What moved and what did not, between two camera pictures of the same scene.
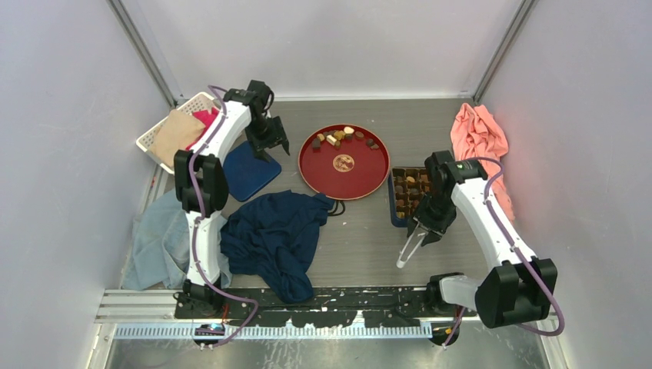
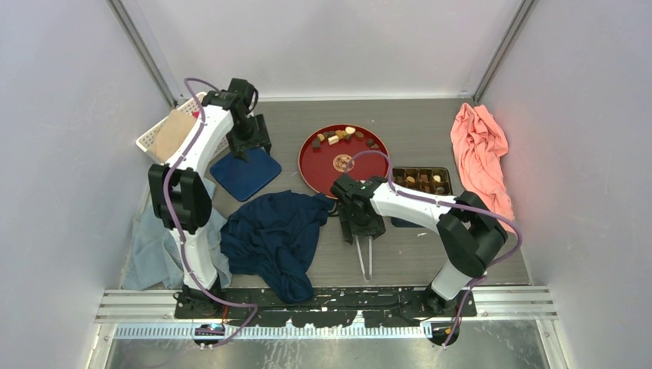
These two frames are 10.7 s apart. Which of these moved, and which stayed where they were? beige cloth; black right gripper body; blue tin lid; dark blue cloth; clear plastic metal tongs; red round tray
Moved: clear plastic metal tongs; black right gripper body
Stayed: red round tray; blue tin lid; dark blue cloth; beige cloth
